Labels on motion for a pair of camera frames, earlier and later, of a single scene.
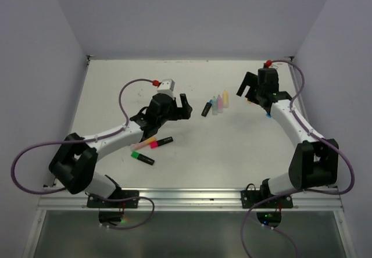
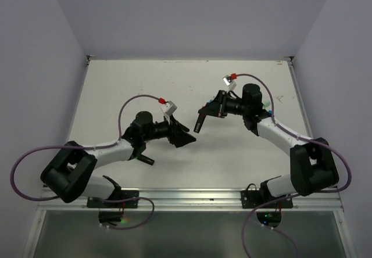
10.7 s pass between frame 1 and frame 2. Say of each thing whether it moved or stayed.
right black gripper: moved
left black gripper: moved
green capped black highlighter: stayed
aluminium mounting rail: stayed
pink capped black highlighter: moved
